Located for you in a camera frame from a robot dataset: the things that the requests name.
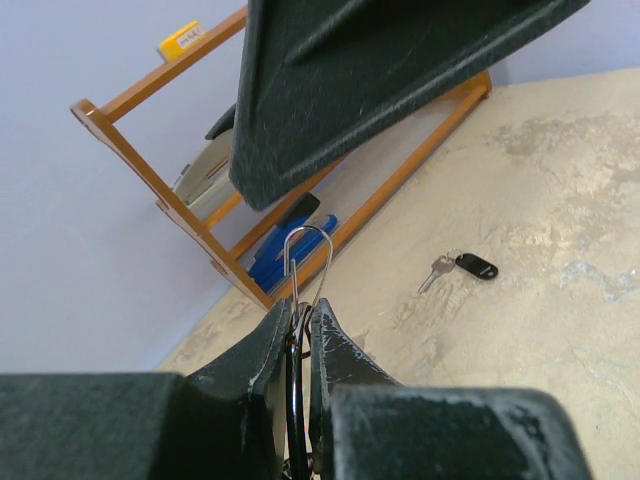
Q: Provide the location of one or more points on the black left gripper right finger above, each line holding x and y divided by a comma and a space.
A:
366, 425

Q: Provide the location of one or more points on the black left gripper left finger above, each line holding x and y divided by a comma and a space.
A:
224, 421

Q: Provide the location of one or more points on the blue stapler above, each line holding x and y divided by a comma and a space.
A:
267, 266

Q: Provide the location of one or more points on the yellow small box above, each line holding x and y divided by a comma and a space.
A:
177, 43

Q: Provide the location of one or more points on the grey stapler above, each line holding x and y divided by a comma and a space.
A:
198, 175

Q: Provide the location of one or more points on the wooden shelf rack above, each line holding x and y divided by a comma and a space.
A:
100, 122

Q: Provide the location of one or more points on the key with black fob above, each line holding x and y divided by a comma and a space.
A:
468, 262

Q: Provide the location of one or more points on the silver keyring with clips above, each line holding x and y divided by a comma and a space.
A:
303, 430

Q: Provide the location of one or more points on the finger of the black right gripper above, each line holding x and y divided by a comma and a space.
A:
320, 78

